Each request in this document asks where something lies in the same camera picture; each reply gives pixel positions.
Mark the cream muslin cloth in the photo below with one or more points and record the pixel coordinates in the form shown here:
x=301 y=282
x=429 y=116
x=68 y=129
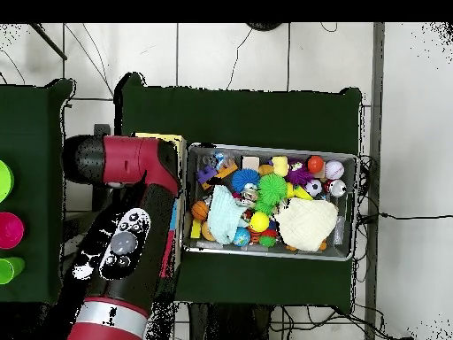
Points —
x=306 y=223

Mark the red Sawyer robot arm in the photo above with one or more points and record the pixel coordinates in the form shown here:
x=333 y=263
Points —
x=131 y=159

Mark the wooden three-hole box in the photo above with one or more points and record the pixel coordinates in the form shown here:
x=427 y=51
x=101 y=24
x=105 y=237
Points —
x=178 y=244

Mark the silver mesh bin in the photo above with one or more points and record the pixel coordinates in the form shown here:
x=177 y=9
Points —
x=345 y=248

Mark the blue spiky rubber ball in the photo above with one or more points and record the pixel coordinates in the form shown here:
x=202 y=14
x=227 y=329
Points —
x=246 y=179

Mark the light blue fluffy cloth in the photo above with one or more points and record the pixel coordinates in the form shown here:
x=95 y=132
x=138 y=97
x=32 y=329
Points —
x=224 y=212

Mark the orange toy basketball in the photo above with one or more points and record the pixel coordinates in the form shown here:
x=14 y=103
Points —
x=200 y=210

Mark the green spiky rubber ball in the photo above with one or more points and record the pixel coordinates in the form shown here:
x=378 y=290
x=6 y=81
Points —
x=271 y=189

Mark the yellow smooth ball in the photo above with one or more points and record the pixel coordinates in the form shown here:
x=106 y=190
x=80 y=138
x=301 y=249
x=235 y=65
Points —
x=259 y=221

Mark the yellow plush duck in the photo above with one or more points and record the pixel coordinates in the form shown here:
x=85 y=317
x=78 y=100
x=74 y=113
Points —
x=280 y=164

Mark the dark green table cloth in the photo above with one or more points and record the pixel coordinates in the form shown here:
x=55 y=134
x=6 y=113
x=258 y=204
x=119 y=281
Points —
x=230 y=117
x=32 y=124

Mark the purple spiky monster toy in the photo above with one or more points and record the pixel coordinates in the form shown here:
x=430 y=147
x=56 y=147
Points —
x=299 y=175

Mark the orange smooth ball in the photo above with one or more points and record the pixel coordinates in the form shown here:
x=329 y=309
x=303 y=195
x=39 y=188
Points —
x=315 y=164

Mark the white baseball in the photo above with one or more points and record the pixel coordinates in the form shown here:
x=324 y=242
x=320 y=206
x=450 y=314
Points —
x=334 y=170

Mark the black upright panel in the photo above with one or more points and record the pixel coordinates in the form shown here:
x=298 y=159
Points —
x=101 y=129

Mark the black round fixture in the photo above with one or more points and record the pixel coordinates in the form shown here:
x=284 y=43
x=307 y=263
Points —
x=263 y=26

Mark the pink plastic cup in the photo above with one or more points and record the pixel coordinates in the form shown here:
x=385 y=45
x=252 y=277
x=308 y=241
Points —
x=10 y=230

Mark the lime green plastic cup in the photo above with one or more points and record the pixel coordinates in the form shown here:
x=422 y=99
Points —
x=9 y=271
x=5 y=181

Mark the black diagonal rod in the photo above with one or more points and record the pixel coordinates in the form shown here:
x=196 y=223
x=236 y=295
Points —
x=47 y=40

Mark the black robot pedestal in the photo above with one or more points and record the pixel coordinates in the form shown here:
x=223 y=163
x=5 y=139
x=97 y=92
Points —
x=230 y=326

